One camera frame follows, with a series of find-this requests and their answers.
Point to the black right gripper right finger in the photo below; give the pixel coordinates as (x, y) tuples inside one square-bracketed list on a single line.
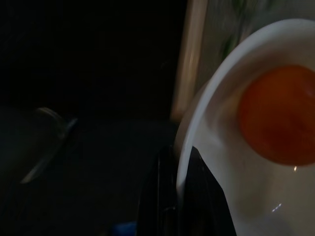
[(204, 209)]

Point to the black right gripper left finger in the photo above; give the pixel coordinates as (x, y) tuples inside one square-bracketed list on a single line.
[(160, 209)]

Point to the white round bowl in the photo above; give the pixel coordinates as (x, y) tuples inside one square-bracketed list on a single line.
[(258, 196)]

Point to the orange fruit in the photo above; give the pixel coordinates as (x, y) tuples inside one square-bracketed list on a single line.
[(278, 115)]

